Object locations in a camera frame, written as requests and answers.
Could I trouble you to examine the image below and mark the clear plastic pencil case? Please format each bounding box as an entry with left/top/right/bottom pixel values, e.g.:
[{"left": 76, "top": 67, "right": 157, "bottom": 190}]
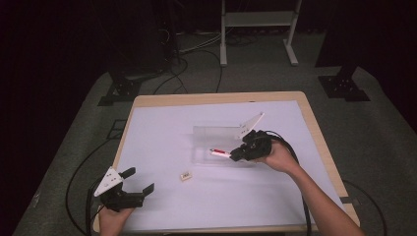
[{"left": 192, "top": 125, "right": 261, "bottom": 166}]

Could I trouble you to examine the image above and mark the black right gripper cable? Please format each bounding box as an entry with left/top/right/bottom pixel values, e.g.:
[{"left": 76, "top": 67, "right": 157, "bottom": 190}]
[{"left": 264, "top": 130, "right": 313, "bottom": 236}]

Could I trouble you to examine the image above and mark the person's left hand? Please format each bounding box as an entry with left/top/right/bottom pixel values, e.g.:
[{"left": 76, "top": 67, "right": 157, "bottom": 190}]
[{"left": 98, "top": 206, "right": 136, "bottom": 236}]

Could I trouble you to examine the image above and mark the person's right hand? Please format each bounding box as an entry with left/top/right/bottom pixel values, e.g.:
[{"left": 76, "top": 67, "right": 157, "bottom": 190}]
[{"left": 254, "top": 140, "right": 302, "bottom": 175}]

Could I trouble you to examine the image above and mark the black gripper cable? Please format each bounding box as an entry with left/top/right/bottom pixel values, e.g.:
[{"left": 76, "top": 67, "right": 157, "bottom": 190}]
[
  {"left": 84, "top": 178, "right": 106, "bottom": 236},
  {"left": 264, "top": 130, "right": 313, "bottom": 236}
]

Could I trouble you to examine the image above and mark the black tape strip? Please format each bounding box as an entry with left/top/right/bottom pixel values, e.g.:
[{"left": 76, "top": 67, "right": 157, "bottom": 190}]
[{"left": 338, "top": 196, "right": 362, "bottom": 207}]

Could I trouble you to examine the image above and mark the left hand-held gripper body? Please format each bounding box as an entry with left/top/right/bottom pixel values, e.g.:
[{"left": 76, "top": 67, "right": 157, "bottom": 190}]
[{"left": 93, "top": 165, "right": 146, "bottom": 212}]

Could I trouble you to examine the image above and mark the white table mat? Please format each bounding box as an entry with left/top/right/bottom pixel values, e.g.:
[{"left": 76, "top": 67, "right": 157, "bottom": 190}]
[{"left": 99, "top": 99, "right": 345, "bottom": 232}]

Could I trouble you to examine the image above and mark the black floor cable bundle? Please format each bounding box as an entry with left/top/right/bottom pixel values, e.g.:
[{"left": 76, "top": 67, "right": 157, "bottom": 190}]
[{"left": 151, "top": 28, "right": 224, "bottom": 96}]

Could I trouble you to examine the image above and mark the black stand base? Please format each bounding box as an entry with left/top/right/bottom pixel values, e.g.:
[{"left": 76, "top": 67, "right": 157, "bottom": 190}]
[
  {"left": 317, "top": 64, "right": 372, "bottom": 103},
  {"left": 96, "top": 76, "right": 143, "bottom": 107}
]

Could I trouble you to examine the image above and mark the black floor frame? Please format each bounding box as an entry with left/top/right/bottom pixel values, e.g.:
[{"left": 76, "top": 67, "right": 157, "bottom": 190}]
[{"left": 106, "top": 119, "right": 128, "bottom": 140}]

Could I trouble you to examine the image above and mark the white metal stand frame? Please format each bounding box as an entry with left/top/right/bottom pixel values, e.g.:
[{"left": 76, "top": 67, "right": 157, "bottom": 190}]
[{"left": 219, "top": 0, "right": 303, "bottom": 68}]

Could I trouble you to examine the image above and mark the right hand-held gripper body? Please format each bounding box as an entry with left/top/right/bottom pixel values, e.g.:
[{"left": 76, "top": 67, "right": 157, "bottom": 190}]
[{"left": 235, "top": 111, "right": 273, "bottom": 162}]

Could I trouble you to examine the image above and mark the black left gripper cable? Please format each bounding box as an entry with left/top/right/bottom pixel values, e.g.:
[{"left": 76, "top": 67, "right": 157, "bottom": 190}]
[{"left": 84, "top": 178, "right": 106, "bottom": 236}]

